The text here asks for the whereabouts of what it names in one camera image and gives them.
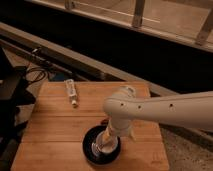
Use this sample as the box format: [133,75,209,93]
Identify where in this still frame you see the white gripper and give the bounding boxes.
[98,124,135,148]

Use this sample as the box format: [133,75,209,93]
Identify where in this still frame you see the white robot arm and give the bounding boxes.
[102,86,213,144]

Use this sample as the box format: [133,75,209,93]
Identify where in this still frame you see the white ceramic cup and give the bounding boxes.
[91,131,118,157]

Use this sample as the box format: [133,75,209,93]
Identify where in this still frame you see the small red-brown object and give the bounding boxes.
[101,119,109,125]

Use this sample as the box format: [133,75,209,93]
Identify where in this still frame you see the black saucer plate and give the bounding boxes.
[82,125,121,165]

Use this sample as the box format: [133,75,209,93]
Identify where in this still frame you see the clear plastic bottle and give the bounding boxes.
[65,79,78,108]

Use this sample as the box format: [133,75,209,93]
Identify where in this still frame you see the black equipment stand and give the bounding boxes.
[0,47,35,171]

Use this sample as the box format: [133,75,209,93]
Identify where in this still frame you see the black cables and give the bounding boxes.
[21,46,54,86]

